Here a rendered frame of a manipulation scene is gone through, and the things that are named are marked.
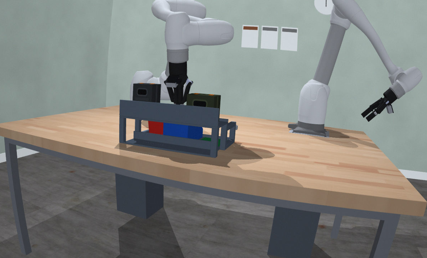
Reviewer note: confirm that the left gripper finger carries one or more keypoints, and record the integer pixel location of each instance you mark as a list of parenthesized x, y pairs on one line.
[(371, 108), (378, 110)]

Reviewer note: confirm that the red bin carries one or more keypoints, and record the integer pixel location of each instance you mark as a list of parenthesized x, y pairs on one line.
[(155, 127)]

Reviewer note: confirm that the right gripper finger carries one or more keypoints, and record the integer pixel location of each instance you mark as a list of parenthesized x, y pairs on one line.
[(173, 94), (182, 99)]

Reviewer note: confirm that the dark green case with orange latches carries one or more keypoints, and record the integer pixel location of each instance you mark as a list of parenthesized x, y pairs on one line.
[(204, 100)]

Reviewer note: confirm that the dark grey shelf rack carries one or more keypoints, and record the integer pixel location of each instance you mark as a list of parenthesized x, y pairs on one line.
[(206, 117)]

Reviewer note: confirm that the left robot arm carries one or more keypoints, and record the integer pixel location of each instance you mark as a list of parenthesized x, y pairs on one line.
[(314, 94)]

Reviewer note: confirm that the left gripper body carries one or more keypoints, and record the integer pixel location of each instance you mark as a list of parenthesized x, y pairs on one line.
[(390, 96)]

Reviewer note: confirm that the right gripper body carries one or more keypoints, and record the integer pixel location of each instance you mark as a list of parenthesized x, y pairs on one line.
[(179, 69)]

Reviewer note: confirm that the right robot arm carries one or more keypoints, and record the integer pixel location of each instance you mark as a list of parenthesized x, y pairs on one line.
[(185, 26)]

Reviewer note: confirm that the blue bin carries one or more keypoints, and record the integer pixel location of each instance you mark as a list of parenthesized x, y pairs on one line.
[(184, 131)]

